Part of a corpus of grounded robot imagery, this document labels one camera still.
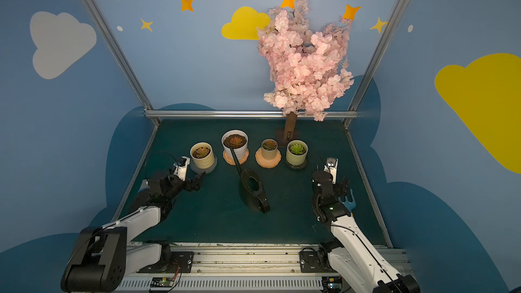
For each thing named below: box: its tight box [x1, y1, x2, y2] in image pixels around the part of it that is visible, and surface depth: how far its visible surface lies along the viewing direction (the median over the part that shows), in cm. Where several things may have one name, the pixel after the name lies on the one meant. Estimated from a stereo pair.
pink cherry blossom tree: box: [257, 0, 355, 141], surface depth 68 cm
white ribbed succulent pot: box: [221, 129, 249, 160], surface depth 103 cm
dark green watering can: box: [229, 146, 271, 214], surface depth 82 cm
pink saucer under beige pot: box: [255, 147, 282, 169], surface depth 106 cm
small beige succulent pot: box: [261, 138, 279, 161], surface depth 103 cm
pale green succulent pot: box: [285, 139, 309, 167], surface depth 101 cm
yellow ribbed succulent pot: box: [189, 141, 216, 170], surface depth 100 cm
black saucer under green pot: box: [284, 157, 308, 170], surface depth 104 cm
